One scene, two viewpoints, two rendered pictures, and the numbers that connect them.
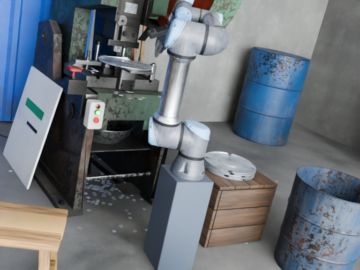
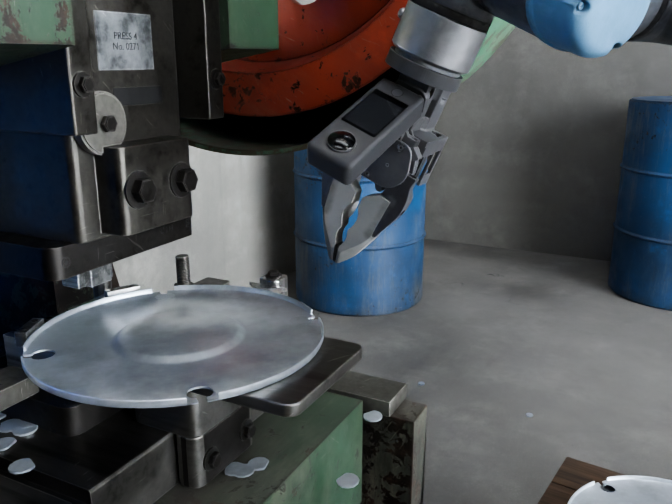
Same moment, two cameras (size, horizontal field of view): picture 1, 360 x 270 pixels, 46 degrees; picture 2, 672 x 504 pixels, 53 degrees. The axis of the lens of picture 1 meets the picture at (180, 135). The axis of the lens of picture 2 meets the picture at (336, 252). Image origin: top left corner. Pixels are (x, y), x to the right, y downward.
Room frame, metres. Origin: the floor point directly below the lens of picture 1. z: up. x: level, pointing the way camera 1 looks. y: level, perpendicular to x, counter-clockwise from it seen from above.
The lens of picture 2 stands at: (1.60, 0.47, 1.05)
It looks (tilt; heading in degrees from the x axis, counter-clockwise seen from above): 16 degrees down; 336
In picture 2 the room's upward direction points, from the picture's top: straight up
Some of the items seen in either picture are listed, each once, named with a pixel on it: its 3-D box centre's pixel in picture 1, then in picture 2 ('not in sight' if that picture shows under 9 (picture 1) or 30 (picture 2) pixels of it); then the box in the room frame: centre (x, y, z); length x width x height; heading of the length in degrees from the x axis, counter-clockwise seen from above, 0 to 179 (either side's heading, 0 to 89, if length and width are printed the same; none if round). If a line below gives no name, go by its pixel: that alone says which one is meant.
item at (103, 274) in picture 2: (117, 47); (89, 264); (2.33, 0.44, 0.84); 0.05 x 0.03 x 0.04; 129
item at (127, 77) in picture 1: (128, 77); (222, 404); (2.20, 0.33, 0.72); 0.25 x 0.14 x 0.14; 39
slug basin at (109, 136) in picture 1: (103, 129); not in sight; (2.34, 0.45, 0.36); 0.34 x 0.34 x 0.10
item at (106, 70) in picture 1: (112, 68); (90, 366); (2.34, 0.45, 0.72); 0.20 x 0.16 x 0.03; 129
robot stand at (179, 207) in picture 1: (177, 217); not in sight; (1.73, -0.07, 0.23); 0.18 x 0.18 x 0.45; 29
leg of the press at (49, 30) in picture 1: (52, 106); not in sight; (2.27, 0.74, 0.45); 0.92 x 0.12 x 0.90; 39
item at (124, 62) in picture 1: (125, 62); (179, 334); (2.24, 0.37, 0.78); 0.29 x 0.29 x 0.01
